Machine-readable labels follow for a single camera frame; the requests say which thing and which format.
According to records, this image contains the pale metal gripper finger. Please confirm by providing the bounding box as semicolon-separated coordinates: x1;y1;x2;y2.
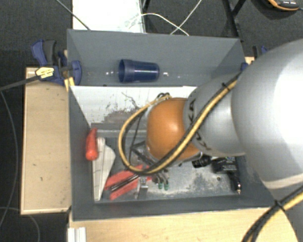
137;176;149;200

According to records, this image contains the white folded cloth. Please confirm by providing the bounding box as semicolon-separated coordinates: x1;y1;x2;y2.
91;136;117;202

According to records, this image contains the black box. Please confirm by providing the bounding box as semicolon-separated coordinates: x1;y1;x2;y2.
211;156;238;174

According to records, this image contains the orange toy carrot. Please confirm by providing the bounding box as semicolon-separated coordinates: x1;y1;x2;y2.
85;127;99;161

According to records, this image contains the black plug with brass tip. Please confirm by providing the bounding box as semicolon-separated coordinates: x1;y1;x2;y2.
228;172;242;196

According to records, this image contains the dark blue plastic cup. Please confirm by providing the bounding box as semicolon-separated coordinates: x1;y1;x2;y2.
118;58;160;83

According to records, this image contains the pale wood board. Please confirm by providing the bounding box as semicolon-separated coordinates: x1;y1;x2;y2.
20;67;72;215

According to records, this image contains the grey metal bin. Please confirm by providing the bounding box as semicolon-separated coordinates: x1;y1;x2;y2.
66;28;277;221

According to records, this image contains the red handled tool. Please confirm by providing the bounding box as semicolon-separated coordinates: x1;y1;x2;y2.
103;163;153;201

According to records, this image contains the black cylinder on white bracket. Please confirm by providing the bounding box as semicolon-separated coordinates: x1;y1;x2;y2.
191;152;212;169

